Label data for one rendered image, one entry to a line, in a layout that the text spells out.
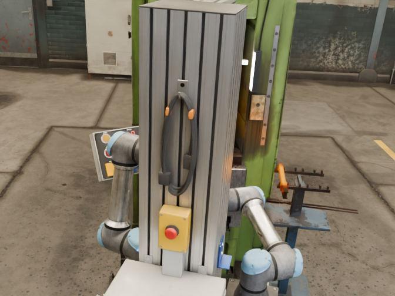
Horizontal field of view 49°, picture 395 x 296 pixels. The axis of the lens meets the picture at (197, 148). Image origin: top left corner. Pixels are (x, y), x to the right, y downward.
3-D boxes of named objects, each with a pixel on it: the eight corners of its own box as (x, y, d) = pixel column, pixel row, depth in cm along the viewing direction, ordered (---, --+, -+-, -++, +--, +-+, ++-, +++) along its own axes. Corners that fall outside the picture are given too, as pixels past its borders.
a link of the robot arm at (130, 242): (145, 272, 182) (145, 245, 176) (119, 261, 187) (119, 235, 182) (160, 256, 192) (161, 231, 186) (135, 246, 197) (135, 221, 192)
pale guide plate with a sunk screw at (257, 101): (263, 120, 284) (265, 95, 277) (249, 120, 283) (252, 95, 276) (261, 119, 286) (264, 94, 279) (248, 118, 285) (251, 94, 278)
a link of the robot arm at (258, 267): (234, 274, 184) (237, 248, 178) (263, 269, 188) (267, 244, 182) (245, 293, 173) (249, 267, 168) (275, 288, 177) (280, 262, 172)
